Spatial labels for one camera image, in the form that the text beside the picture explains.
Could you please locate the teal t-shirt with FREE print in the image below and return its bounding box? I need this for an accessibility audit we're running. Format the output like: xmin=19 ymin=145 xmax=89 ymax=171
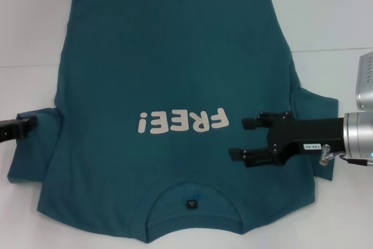
xmin=7 ymin=0 xmax=340 ymax=228

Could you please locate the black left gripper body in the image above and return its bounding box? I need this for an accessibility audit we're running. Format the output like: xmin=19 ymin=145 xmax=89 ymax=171
xmin=0 ymin=119 xmax=20 ymax=145

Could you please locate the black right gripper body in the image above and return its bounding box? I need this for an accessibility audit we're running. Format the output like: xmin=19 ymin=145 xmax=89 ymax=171
xmin=266 ymin=116 xmax=345 ymax=167

